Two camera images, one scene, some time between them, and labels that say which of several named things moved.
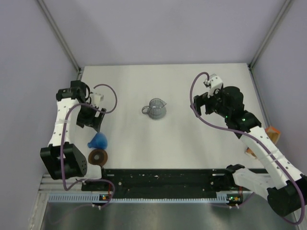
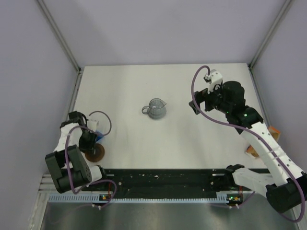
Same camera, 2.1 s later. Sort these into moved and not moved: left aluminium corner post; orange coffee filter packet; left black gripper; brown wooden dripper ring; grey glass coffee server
Moved: left black gripper; brown wooden dripper ring
Not moved: left aluminium corner post; orange coffee filter packet; grey glass coffee server
